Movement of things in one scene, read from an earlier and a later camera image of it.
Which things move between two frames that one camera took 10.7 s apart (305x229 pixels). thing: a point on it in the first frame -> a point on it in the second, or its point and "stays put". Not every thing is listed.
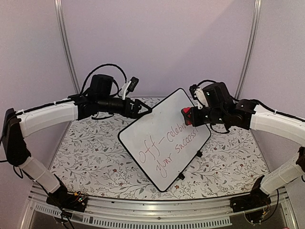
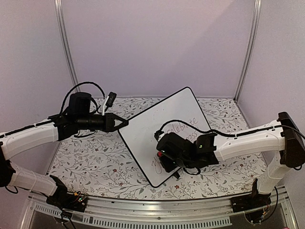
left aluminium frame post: [65, 45] stays put
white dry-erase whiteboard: [161, 143] stays put
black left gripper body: [127, 113] -> [108, 124]
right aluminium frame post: [257, 12] stays put
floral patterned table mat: [92, 161] stays put
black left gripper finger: [140, 115] -> [120, 125]
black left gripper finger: [149, 109] -> [116, 117]
